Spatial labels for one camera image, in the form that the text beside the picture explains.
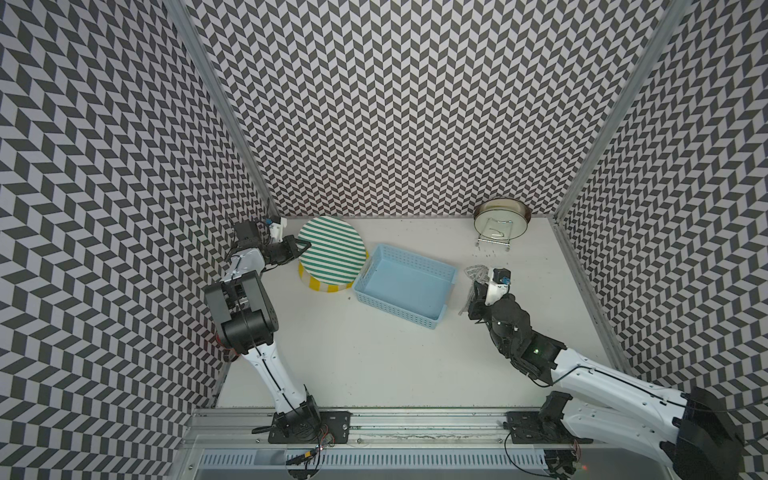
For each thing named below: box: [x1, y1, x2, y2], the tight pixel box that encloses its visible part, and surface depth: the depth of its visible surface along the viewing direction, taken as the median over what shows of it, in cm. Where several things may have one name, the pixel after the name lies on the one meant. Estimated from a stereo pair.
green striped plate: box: [297, 216, 367, 285], surface depth 110 cm
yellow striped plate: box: [298, 262, 356, 293], surface depth 100 cm
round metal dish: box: [473, 197, 531, 241], surface depth 104 cm
